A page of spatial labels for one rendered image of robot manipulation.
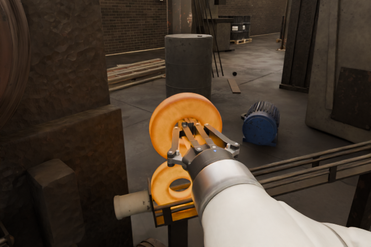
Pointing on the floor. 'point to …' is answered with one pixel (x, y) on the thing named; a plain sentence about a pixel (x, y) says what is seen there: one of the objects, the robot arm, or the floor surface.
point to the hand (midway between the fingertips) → (186, 122)
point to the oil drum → (189, 64)
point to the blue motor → (261, 124)
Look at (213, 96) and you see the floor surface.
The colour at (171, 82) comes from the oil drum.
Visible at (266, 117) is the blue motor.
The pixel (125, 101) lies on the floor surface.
